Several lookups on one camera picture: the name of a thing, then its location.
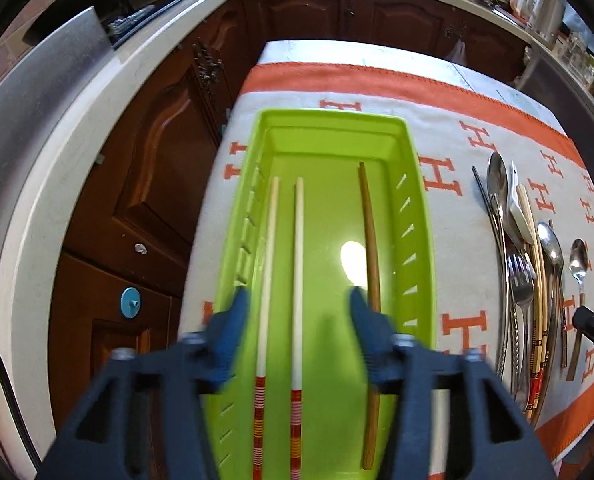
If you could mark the white electric kettle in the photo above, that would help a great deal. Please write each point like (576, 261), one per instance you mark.
(547, 10)

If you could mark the blue round cabinet lock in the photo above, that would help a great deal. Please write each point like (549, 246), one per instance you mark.
(130, 302)

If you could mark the metal fork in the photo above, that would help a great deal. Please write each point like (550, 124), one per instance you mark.
(522, 290)

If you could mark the steel splash guard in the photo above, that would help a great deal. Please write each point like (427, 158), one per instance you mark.
(42, 75)

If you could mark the white chopstick red striped end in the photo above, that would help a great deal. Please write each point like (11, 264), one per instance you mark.
(298, 260)
(269, 260)

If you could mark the row of glass jars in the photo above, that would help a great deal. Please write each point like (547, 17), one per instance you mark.
(579, 60)

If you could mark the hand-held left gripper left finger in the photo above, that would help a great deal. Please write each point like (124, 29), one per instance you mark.
(229, 340)

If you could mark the beige stone kitchen countertop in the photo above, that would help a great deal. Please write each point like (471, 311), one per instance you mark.
(52, 160)

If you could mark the brown wooden chopstick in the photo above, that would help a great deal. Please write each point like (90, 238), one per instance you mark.
(368, 220)

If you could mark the medium metal spoon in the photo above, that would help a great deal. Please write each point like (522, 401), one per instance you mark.
(550, 247)

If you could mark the large metal spoon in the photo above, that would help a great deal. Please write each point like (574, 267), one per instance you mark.
(497, 175)

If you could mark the orange white printed blanket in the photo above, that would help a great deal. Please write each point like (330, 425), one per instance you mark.
(452, 125)

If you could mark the green plastic tray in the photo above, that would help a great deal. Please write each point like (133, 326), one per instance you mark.
(327, 200)

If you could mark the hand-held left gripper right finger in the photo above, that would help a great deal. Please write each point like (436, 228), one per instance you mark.
(372, 330)

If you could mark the clear plastic bag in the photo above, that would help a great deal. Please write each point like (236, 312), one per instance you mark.
(458, 51)

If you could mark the white ceramic spoon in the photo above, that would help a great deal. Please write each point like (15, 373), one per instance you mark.
(519, 212)

